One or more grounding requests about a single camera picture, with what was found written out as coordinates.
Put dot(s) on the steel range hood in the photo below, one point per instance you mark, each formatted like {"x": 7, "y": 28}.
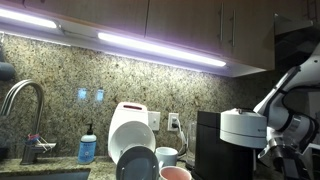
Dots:
{"x": 293, "y": 43}

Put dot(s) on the dark kitchen sink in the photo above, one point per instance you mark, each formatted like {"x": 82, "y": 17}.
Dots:
{"x": 43, "y": 175}

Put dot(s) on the clear glass water tank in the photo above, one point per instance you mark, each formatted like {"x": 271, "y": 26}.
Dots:
{"x": 192, "y": 143}

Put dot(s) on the dark grey rounded object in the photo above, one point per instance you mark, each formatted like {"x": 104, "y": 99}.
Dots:
{"x": 6, "y": 70}

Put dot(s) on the white wall switch plate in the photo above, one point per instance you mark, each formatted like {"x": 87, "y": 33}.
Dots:
{"x": 154, "y": 120}

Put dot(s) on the white wall power outlet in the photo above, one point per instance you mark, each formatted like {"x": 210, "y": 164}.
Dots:
{"x": 173, "y": 121}

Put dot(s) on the pink ceramic mug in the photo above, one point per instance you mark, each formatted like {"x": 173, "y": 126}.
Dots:
{"x": 175, "y": 173}

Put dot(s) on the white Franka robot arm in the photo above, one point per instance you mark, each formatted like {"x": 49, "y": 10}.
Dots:
{"x": 276, "y": 116}

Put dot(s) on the white appliance with red slot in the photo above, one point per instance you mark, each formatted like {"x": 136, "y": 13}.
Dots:
{"x": 130, "y": 111}

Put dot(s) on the white ceramic mug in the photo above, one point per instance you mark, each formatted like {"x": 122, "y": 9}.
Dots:
{"x": 166, "y": 156}

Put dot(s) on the long under-cabinet light bar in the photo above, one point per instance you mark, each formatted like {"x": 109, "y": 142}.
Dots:
{"x": 160, "y": 48}

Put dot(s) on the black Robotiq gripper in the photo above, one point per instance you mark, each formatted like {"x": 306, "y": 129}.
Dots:
{"x": 296, "y": 168}

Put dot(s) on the steel gooseneck kitchen faucet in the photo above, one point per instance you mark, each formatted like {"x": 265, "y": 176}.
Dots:
{"x": 38, "y": 110}

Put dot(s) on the white ceramic bowl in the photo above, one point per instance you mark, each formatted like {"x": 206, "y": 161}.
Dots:
{"x": 131, "y": 135}

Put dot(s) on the blue soap pump bottle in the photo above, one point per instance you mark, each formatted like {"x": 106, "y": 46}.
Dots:
{"x": 87, "y": 148}

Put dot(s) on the black and white coffee machine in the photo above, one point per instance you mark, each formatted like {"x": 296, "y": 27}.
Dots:
{"x": 233, "y": 133}

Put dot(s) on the short under-cabinet light bar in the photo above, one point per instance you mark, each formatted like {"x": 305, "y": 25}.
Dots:
{"x": 30, "y": 19}

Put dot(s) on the dark grey plate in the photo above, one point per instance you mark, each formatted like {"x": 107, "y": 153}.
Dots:
{"x": 136, "y": 165}

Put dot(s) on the wooden upper cabinet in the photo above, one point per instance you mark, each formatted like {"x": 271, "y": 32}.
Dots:
{"x": 186, "y": 23}

